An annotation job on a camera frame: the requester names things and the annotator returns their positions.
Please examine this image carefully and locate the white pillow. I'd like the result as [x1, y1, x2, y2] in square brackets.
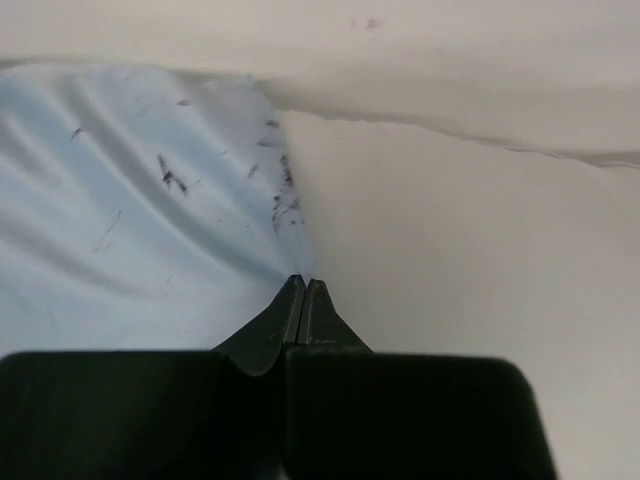
[1, 1, 639, 479]

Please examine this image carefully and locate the light blue pillowcase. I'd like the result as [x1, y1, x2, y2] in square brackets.
[1, 64, 315, 355]

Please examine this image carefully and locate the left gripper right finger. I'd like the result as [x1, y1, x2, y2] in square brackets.
[285, 281, 557, 479]

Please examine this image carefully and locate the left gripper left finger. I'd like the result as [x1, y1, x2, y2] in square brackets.
[1, 276, 305, 479]

